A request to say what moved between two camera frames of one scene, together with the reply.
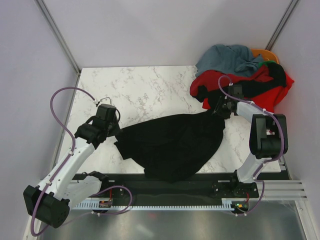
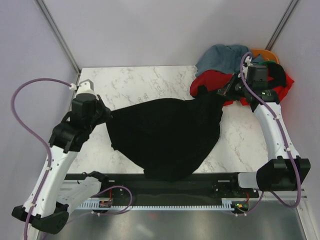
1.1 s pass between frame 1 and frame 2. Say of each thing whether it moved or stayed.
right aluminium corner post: stayed
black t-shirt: moved
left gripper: moved
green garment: stayed
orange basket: stayed
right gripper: moved
